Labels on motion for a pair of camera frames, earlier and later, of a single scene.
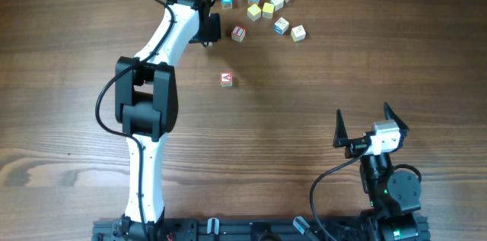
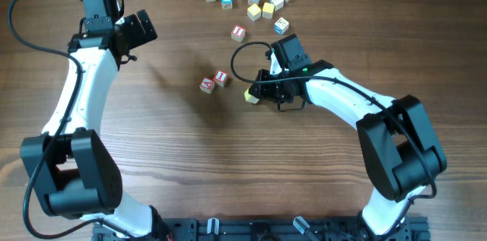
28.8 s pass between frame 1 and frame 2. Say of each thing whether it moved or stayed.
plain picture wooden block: stayed
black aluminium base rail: stayed
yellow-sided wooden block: stayed
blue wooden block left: stayed
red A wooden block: moved
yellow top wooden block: stayed
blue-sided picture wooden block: stayed
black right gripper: moved
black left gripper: moved
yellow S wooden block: moved
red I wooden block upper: stayed
